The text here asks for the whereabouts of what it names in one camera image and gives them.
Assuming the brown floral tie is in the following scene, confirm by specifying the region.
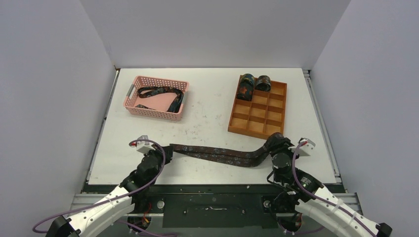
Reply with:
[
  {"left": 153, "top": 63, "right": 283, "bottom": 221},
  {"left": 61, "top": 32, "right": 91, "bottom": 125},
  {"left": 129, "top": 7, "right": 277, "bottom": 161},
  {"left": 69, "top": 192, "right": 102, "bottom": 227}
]
[{"left": 170, "top": 132, "right": 286, "bottom": 168}]

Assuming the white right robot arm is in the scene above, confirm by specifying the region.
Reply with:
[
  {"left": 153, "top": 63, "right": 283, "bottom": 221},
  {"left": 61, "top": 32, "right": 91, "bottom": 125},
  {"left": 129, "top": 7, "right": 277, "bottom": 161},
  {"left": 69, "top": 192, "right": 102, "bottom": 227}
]
[{"left": 265, "top": 133, "right": 392, "bottom": 237}]

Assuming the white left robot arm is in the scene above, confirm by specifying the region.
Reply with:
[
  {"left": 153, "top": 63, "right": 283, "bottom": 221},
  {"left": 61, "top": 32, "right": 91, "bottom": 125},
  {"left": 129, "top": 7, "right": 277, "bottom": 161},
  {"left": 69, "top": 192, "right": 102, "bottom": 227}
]
[{"left": 46, "top": 146, "right": 173, "bottom": 237}]

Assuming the wooden compartment tray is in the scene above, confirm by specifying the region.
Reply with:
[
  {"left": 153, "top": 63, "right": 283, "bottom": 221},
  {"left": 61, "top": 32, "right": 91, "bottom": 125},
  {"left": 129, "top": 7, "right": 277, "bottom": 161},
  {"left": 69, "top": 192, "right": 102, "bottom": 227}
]
[{"left": 228, "top": 77, "right": 287, "bottom": 139}]

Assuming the rolled dark grey tie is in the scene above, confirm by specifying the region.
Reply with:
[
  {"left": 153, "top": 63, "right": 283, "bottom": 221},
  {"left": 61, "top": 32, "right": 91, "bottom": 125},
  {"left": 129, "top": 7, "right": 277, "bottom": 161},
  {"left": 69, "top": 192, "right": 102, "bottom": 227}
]
[{"left": 255, "top": 75, "right": 271, "bottom": 92}]

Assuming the pink perforated plastic basket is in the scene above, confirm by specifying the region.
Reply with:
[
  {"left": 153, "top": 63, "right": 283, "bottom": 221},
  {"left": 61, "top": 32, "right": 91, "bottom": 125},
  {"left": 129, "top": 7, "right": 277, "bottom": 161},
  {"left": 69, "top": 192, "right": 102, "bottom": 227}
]
[{"left": 123, "top": 76, "right": 189, "bottom": 121}]

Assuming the rolled dark floral tie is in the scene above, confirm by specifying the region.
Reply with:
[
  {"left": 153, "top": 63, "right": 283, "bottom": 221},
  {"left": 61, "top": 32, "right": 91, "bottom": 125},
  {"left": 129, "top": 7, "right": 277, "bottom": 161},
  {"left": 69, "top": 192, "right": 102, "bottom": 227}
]
[{"left": 236, "top": 74, "right": 255, "bottom": 101}]

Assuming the dark patterned tie in basket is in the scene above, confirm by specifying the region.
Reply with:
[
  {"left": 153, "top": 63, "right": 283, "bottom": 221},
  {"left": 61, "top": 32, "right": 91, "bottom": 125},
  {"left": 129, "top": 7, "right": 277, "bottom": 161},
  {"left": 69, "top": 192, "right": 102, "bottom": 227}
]
[{"left": 137, "top": 86, "right": 184, "bottom": 113}]

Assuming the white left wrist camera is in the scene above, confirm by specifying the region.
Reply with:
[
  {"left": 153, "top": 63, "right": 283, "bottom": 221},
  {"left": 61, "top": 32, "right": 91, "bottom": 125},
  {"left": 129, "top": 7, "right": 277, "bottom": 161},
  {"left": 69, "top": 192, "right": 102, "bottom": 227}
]
[{"left": 134, "top": 135, "right": 155, "bottom": 154}]

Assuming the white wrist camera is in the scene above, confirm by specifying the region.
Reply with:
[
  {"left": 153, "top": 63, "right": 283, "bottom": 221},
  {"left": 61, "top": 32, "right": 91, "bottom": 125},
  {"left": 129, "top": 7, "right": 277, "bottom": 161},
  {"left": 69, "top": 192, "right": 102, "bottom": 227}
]
[
  {"left": 297, "top": 138, "right": 316, "bottom": 157},
  {"left": 134, "top": 135, "right": 155, "bottom": 154}
]

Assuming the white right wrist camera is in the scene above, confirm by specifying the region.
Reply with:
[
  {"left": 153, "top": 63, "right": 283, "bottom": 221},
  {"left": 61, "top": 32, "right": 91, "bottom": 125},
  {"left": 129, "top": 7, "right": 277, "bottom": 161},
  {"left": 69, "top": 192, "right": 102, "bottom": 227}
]
[{"left": 297, "top": 138, "right": 316, "bottom": 157}]

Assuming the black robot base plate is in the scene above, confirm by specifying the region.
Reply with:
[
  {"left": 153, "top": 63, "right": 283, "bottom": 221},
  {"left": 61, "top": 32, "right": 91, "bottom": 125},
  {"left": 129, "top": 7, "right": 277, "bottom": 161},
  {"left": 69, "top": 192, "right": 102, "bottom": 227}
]
[{"left": 82, "top": 184, "right": 344, "bottom": 230}]

